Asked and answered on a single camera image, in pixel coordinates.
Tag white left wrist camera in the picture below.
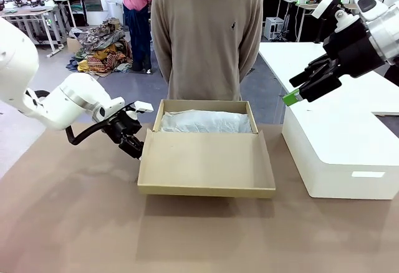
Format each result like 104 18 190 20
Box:
133 100 155 113

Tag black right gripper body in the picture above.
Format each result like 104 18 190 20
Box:
322 19 387 79

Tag white waste bin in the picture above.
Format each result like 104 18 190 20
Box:
107 1 125 21

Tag person in beige sweater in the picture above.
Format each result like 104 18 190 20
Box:
150 0 264 101

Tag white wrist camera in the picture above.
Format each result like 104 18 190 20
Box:
311 0 334 19
133 100 155 113

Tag small brown cardboard box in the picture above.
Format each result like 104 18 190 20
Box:
66 36 83 55

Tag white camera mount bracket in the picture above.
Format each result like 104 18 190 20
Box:
334 8 360 33

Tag white tissue paper sheet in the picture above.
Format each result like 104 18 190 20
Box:
160 108 253 134

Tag cardboard shoe box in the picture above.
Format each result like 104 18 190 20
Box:
137 98 277 200

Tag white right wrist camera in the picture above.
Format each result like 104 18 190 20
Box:
311 0 334 19

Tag grey metal-frame workbench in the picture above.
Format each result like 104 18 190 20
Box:
0 5 67 58

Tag white side table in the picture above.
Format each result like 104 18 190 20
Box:
257 41 399 115

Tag white foam box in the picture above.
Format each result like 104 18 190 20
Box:
281 97 399 201

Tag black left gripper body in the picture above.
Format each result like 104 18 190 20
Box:
105 110 143 145

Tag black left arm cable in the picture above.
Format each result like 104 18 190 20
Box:
65 104 133 146

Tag person in pink hoodie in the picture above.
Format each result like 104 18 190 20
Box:
113 0 155 73

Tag pile of patterned cloths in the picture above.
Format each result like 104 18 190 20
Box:
65 19 135 76

